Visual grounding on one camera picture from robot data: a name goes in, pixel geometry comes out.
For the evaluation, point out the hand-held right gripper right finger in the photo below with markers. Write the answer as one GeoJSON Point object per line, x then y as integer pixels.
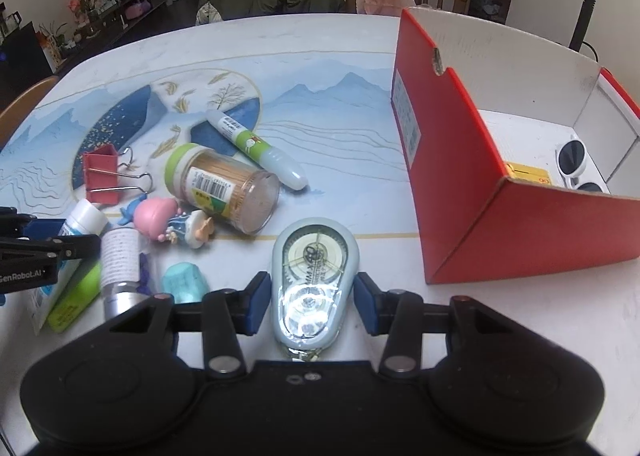
{"type": "Point", "coordinates": [365, 305]}

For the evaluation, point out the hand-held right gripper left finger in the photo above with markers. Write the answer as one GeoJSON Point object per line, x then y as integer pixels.
{"type": "Point", "coordinates": [257, 305]}

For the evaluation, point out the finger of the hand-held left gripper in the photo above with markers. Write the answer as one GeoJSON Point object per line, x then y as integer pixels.
{"type": "Point", "coordinates": [45, 228]}
{"type": "Point", "coordinates": [60, 246]}

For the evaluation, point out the white and blue tube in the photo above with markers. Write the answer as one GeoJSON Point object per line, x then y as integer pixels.
{"type": "Point", "coordinates": [85, 218]}

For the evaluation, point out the yellow-green small box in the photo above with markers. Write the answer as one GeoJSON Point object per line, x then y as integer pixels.
{"type": "Point", "coordinates": [75, 298]}

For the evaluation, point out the small bottle with silver cap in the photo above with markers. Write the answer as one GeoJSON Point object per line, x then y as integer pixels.
{"type": "Point", "coordinates": [120, 256]}

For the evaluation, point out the grey correction tape dispenser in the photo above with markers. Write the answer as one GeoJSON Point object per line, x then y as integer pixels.
{"type": "Point", "coordinates": [312, 261]}

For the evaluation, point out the teal eraser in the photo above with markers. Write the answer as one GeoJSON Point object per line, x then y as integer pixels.
{"type": "Point", "coordinates": [184, 282]}

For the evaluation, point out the red binder clip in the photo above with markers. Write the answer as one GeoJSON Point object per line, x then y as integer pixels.
{"type": "Point", "coordinates": [102, 176]}

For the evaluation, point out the pink-haired doll figurine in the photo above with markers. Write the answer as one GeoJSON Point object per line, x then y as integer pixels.
{"type": "Point", "coordinates": [155, 216]}

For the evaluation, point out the toothpick jar with green lid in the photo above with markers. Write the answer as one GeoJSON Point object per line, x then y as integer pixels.
{"type": "Point", "coordinates": [225, 186]}

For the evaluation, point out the red cardboard box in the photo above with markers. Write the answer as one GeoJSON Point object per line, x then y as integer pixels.
{"type": "Point", "coordinates": [505, 231]}

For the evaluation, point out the white and green glue pen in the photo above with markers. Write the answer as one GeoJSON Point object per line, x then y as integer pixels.
{"type": "Point", "coordinates": [255, 146]}

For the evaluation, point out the wooden chair with curved back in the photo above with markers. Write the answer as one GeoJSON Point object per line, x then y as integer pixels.
{"type": "Point", "coordinates": [25, 98]}

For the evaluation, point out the black tall cabinet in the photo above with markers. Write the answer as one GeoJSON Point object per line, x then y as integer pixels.
{"type": "Point", "coordinates": [22, 56]}

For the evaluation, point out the mountain print table mat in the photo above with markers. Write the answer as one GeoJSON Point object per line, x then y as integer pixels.
{"type": "Point", "coordinates": [325, 136]}

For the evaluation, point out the yellow small box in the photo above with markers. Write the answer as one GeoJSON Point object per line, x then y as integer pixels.
{"type": "Point", "coordinates": [525, 172]}

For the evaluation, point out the dark low media cabinet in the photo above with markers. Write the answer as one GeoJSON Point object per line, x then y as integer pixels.
{"type": "Point", "coordinates": [117, 16]}

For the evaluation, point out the pink bag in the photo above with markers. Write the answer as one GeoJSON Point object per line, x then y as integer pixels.
{"type": "Point", "coordinates": [136, 9]}

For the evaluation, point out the white sunglasses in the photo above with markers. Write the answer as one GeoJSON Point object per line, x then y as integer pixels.
{"type": "Point", "coordinates": [572, 156]}

